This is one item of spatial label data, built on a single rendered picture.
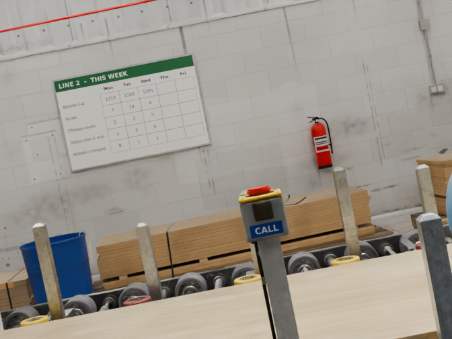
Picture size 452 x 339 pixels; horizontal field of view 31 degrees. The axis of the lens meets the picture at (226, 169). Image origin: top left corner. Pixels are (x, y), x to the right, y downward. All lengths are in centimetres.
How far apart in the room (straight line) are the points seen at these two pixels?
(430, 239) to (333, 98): 724
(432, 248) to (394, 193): 737
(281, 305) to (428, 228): 27
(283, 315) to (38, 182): 723
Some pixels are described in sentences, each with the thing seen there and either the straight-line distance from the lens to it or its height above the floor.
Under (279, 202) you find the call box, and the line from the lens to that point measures 131.
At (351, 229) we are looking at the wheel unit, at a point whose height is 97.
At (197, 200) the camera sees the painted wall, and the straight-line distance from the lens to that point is 842.
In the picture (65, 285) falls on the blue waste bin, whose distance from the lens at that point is 679.
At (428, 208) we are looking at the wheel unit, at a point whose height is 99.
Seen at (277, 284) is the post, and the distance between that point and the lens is 135.
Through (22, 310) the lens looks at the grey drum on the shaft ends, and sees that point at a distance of 299.
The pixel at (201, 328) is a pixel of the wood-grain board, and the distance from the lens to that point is 191.
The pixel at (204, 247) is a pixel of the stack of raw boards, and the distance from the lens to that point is 717.
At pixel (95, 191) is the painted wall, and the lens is 844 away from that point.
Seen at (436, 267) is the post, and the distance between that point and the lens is 138.
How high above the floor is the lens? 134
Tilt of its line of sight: 3 degrees down
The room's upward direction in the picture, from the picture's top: 11 degrees counter-clockwise
